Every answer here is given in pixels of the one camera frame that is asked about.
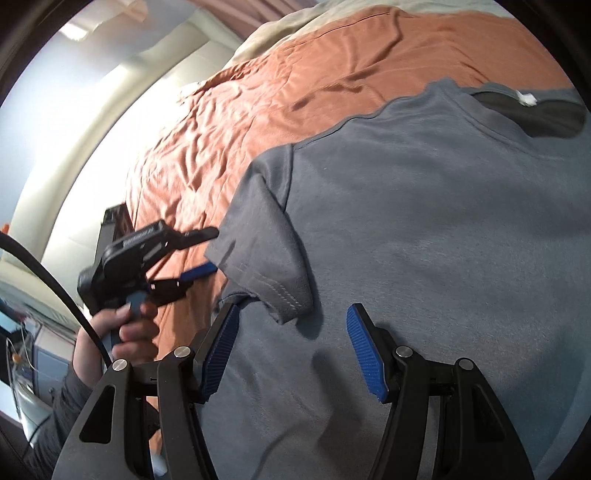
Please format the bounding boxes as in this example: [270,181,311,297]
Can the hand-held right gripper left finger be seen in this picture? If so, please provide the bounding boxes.
[52,302,241,480]

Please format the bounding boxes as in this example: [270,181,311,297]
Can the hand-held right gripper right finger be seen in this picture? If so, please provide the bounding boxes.
[346,303,536,480]

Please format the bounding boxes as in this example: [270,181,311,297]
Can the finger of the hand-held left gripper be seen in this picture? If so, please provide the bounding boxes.
[148,261,219,307]
[172,226,221,253]

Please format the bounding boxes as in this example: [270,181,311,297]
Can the grey t-shirt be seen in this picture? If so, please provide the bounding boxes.
[198,78,589,480]

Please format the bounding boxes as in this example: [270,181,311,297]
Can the person's left forearm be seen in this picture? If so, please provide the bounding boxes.
[23,362,112,476]

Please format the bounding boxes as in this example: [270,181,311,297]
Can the person's left hand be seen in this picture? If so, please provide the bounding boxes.
[74,302,160,384]

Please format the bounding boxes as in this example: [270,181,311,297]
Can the cream padded headboard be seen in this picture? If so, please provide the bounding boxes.
[9,9,241,259]

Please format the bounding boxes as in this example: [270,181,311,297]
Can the orange blanket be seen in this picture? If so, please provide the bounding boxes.
[124,8,578,402]

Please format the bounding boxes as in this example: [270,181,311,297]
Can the cream quilt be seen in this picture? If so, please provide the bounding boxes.
[222,0,518,70]

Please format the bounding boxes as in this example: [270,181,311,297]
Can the white hanging garment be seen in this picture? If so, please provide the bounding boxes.
[117,0,160,28]

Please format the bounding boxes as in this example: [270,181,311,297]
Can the pink curtain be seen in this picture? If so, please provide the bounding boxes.
[194,0,324,24]

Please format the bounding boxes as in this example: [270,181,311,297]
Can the black cable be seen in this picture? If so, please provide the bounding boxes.
[0,232,115,367]

